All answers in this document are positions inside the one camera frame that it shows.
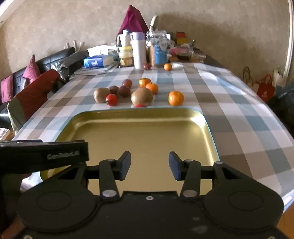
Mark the white paper bag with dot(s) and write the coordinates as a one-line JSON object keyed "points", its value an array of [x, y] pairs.
{"points": [[279, 78]]}

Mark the yellow lid glass jar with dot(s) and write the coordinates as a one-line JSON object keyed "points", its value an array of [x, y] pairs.
{"points": [[125, 56]]}

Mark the white thermos purple lid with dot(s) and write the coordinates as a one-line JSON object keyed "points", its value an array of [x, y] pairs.
{"points": [[139, 49]]}

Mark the red chair cover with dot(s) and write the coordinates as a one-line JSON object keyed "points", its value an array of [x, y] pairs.
{"points": [[32, 92]]}

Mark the brown kiwi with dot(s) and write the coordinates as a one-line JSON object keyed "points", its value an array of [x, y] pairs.
{"points": [[101, 94], [142, 96]]}

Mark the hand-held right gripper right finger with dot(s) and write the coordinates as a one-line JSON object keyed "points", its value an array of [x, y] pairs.
{"points": [[174, 165]]}

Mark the wooden board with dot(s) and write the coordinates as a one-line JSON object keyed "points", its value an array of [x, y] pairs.
{"points": [[198, 59]]}

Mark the dark red plum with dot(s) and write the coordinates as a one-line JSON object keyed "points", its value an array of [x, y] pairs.
{"points": [[147, 66], [113, 89], [124, 91], [127, 82]]}

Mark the pink pouch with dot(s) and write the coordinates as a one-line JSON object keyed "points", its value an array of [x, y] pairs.
{"points": [[175, 50]]}

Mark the clear cereal jar blue label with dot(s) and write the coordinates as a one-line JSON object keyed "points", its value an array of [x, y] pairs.
{"points": [[158, 50]]}

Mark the white door frame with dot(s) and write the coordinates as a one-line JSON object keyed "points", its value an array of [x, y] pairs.
{"points": [[289, 34]]}

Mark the magenta bag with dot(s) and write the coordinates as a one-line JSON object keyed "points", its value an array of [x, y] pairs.
{"points": [[133, 20]]}

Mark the blue tissue pack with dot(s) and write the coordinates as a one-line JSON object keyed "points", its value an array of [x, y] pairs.
{"points": [[93, 62]]}

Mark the white plastic bottle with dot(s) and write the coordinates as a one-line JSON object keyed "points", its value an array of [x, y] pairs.
{"points": [[125, 38]]}

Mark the red box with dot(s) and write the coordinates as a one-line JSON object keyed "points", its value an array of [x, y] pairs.
{"points": [[181, 34]]}

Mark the white folded paper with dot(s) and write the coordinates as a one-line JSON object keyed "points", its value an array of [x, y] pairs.
{"points": [[98, 49]]}

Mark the yellow box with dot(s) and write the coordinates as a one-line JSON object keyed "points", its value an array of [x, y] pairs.
{"points": [[181, 41]]}

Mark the black leather sofa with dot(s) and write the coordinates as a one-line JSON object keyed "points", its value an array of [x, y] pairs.
{"points": [[50, 58]]}

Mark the gold metal tray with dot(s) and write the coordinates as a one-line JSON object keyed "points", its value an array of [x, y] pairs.
{"points": [[137, 137]]}

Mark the orange mandarin with stem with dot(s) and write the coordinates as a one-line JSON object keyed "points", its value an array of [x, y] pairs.
{"points": [[144, 82]]}

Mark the magenta cushion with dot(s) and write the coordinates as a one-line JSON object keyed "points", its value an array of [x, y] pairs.
{"points": [[7, 89], [32, 69]]}

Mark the brown paper bag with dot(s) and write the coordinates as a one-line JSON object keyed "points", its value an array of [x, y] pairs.
{"points": [[248, 78]]}

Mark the checked tablecloth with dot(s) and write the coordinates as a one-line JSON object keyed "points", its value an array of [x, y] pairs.
{"points": [[218, 115]]}

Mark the red tomato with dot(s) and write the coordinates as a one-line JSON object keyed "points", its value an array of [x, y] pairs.
{"points": [[140, 106], [111, 99]]}

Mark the glass bowl with dark liquid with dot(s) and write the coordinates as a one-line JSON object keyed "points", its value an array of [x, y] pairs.
{"points": [[183, 55]]}

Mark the red shopping bag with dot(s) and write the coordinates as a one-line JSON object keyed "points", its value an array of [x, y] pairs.
{"points": [[265, 89]]}

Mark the grey metal rods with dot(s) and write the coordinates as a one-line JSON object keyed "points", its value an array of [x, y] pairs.
{"points": [[74, 44]]}

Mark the white round mirror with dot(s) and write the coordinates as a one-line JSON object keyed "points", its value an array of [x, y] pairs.
{"points": [[154, 21]]}

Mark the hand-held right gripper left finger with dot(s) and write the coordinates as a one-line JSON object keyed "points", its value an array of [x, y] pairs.
{"points": [[125, 164]]}

